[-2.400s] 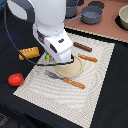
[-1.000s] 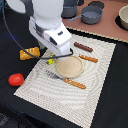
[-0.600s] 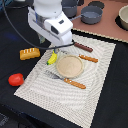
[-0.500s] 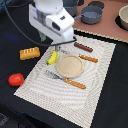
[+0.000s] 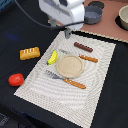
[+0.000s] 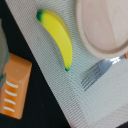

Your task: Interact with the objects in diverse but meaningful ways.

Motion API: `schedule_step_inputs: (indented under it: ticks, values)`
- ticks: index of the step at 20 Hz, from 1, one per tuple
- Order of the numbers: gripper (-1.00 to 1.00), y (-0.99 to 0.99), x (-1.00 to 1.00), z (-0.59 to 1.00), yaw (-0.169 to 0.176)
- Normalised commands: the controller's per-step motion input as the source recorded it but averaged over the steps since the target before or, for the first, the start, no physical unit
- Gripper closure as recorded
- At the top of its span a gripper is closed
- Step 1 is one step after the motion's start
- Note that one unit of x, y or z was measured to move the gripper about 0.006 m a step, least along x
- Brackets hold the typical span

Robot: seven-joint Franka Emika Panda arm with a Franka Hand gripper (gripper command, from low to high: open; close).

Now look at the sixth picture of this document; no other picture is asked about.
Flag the orange toy bread loaf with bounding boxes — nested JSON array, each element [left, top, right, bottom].
[[0, 54, 32, 119]]

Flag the fork with wooden handle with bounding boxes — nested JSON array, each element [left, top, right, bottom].
[[81, 52, 128, 90]]

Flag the yellow toy banana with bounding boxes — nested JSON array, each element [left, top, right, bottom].
[[36, 9, 73, 71]]

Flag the round wooden plate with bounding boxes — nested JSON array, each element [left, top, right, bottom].
[[76, 0, 128, 59]]

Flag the beige woven placemat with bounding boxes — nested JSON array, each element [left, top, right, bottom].
[[5, 0, 128, 128]]

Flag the grey-green gripper finger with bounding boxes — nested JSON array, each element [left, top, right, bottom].
[[0, 19, 9, 89]]

